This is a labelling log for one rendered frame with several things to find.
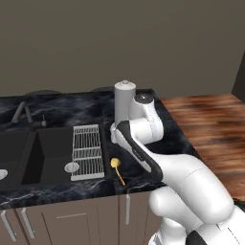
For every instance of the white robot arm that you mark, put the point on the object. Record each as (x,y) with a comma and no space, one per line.
(191,182)

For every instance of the brown cabinet door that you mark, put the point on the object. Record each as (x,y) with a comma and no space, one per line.
(8,237)
(70,226)
(140,220)

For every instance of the dark tall cabinet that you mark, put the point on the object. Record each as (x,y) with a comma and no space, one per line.
(240,83)

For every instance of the white cylindrical canister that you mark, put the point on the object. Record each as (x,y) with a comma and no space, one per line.
(122,99)

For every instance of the dark round stool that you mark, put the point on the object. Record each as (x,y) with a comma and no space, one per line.
(102,89)
(43,93)

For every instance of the small grey sink dispenser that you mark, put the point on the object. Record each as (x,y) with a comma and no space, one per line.
(43,122)

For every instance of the black double sink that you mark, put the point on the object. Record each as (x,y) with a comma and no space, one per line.
(48,153)

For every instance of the grey sink tap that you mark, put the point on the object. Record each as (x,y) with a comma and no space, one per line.
(21,110)

